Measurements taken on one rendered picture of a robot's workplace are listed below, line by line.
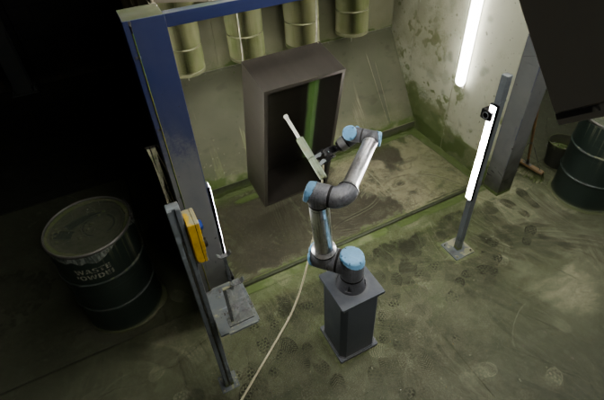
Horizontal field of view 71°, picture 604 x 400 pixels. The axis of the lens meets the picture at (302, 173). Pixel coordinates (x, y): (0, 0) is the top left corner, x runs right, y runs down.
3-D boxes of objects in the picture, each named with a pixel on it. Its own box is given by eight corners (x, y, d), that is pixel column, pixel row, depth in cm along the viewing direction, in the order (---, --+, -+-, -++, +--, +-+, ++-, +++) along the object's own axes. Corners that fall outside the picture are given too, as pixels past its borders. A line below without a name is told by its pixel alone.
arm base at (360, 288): (372, 288, 265) (373, 278, 258) (346, 300, 259) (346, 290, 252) (355, 266, 278) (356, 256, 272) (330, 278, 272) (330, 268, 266)
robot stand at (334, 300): (377, 344, 303) (385, 290, 263) (341, 364, 293) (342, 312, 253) (354, 311, 325) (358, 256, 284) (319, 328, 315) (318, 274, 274)
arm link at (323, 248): (333, 277, 261) (327, 200, 206) (307, 269, 266) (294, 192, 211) (341, 256, 270) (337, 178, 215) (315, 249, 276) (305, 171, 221)
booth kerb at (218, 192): (191, 208, 415) (189, 198, 407) (190, 207, 416) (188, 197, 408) (413, 130, 503) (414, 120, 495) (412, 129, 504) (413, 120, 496)
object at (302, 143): (333, 175, 288) (325, 176, 266) (327, 180, 289) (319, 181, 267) (296, 116, 294) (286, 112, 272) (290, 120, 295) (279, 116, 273)
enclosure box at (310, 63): (247, 177, 370) (241, 61, 279) (307, 155, 391) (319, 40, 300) (264, 207, 351) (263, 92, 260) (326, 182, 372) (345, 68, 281)
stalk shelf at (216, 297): (204, 294, 250) (204, 293, 249) (240, 279, 257) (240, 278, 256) (221, 337, 228) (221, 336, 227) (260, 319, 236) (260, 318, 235)
